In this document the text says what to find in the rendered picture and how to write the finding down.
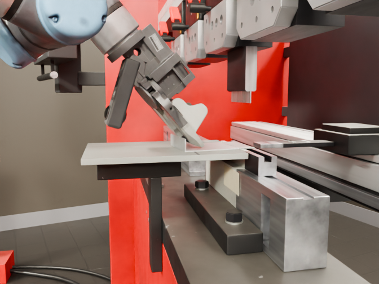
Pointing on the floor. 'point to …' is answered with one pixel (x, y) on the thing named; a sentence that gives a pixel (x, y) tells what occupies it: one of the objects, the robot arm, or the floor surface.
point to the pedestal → (5, 258)
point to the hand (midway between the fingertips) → (189, 142)
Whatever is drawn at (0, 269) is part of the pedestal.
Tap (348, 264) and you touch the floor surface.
